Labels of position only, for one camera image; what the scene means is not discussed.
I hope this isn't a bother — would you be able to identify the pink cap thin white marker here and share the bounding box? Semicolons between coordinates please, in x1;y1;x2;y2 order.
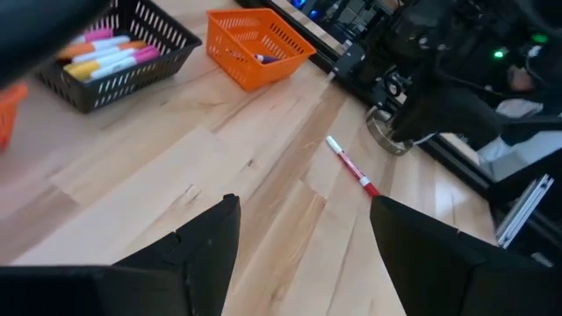
90;46;162;81
69;28;115;46

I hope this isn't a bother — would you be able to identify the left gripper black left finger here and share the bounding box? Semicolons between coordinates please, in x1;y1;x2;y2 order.
112;194;242;316

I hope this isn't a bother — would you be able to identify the black plastic lattice basket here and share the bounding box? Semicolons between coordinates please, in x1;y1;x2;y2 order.
34;0;204;115

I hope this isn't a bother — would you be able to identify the red cap thin white marker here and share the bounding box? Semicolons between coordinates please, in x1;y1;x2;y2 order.
325;135;382;199

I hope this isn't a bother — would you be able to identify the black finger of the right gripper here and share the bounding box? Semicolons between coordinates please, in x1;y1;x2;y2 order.
389;85;504;148

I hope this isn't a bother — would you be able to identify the person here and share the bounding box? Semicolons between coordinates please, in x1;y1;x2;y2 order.
476;65;562;181

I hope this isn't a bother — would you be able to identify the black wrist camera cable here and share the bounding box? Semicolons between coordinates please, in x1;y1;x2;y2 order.
0;0;112;89

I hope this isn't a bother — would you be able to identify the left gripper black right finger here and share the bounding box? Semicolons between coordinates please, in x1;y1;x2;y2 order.
370;195;562;316

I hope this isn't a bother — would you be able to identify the silver aluminium extrusion bar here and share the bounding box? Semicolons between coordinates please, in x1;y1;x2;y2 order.
495;174;555;249

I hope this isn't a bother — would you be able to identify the orange plastic lattice basket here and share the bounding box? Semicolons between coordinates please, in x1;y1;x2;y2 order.
205;7;318;92
0;82;30;151

